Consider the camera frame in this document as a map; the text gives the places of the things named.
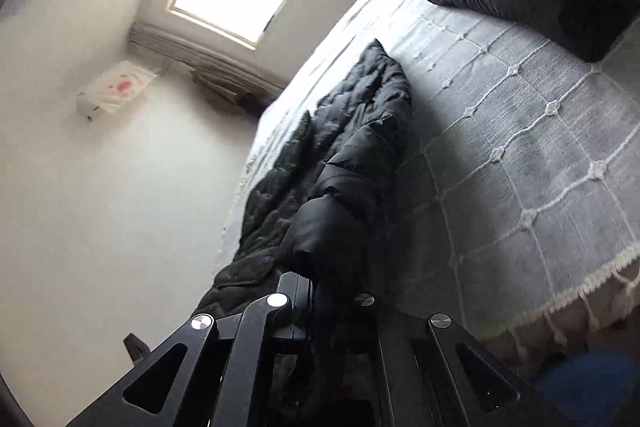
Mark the black quilted puffer jacket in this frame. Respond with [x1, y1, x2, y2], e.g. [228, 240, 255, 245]
[196, 39, 416, 323]

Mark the grey tufted fringed bedspread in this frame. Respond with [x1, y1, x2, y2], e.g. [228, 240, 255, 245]
[220, 0, 640, 343]

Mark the white wall air conditioner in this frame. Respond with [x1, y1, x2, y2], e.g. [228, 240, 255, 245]
[76, 60, 161, 122]

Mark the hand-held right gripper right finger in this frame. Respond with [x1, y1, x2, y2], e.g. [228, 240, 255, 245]
[353, 291, 572, 427]

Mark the blue object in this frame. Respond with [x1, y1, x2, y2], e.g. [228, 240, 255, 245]
[533, 349, 640, 427]

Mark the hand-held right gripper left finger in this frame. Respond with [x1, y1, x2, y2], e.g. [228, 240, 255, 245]
[65, 272, 317, 427]

